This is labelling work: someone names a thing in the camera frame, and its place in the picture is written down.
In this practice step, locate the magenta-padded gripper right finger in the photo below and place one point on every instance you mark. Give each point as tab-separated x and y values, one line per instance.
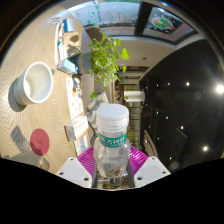
151	170

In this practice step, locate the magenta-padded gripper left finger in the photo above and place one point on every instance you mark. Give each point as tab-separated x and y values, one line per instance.
73	171

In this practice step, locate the clear water bottle white cap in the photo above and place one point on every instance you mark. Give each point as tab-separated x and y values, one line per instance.
111	156

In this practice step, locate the white blue packet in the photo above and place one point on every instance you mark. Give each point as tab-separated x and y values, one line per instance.
81	144

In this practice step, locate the flat round red coaster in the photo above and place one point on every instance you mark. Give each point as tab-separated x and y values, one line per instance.
40	142

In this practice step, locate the colourful printed leaflet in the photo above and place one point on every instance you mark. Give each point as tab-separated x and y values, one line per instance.
74	100

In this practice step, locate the white round pillar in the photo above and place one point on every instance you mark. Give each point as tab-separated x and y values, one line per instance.
135	96

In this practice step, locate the group of ceiling lights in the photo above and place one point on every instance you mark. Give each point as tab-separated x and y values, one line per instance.
187	84

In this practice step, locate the cream ceramic cup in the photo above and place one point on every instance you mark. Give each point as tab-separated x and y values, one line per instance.
35	83

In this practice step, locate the light blue tissue box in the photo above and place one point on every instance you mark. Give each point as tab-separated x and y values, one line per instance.
66	66

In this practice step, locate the green potted plant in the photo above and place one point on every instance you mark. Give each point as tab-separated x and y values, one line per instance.
105	60

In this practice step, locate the white pen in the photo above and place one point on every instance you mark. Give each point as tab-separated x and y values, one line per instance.
60	43

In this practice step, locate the framed wall poster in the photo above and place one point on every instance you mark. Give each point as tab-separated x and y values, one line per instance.
166	23

